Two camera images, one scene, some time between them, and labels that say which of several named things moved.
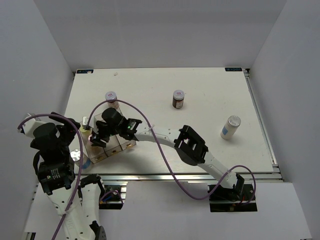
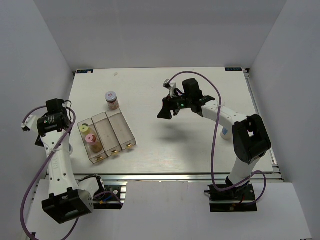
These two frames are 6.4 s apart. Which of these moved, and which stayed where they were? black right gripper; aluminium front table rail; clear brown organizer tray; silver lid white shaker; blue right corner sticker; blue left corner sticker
Moved: silver lid white shaker; black right gripper
Stayed: blue left corner sticker; blue right corner sticker; aluminium front table rail; clear brown organizer tray
